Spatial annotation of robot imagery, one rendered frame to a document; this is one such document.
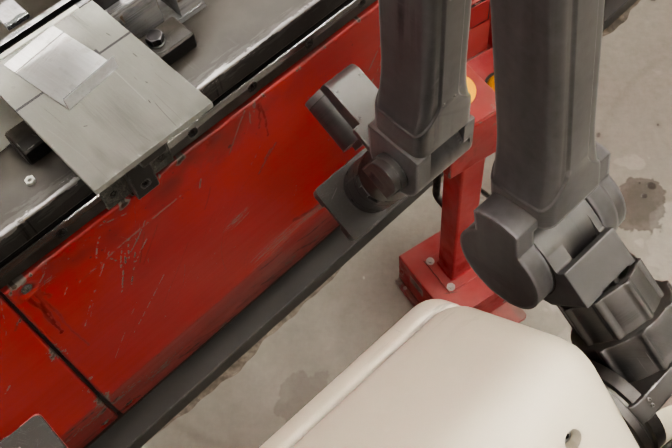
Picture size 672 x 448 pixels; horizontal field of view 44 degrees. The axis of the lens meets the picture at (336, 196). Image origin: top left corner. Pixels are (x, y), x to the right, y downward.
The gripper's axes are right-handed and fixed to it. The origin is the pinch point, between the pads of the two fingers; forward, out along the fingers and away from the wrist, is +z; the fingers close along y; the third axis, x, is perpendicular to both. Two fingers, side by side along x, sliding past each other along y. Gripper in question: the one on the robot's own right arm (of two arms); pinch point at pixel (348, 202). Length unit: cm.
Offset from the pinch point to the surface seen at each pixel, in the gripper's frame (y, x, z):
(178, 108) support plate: 5.7, -22.2, 10.9
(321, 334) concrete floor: -8, 21, 101
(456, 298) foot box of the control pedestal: -33, 32, 82
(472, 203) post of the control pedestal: -38, 16, 57
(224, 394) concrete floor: 17, 17, 103
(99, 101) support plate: 12.1, -29.5, 14.6
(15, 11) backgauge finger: 12, -49, 24
